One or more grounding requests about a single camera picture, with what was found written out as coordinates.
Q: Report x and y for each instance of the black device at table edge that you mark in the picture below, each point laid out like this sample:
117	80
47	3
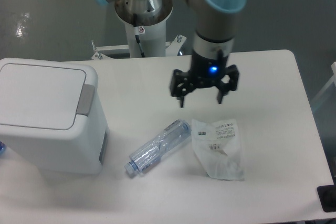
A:
327	197

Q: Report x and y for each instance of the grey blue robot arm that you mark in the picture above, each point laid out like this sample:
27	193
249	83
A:
215	32

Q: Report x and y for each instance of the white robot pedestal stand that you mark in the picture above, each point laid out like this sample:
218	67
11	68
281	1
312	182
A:
145	27

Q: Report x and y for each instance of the white crumpled plastic bag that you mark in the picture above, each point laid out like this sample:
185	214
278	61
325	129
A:
217	146

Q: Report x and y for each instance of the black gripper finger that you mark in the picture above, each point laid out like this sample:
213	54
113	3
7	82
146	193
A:
231	85
181	85

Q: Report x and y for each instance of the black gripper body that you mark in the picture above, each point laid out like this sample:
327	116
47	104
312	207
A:
205	71

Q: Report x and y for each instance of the white push-button trash can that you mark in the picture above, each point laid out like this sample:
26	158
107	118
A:
51	114

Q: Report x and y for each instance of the clear empty plastic bottle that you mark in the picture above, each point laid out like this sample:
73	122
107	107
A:
152	151

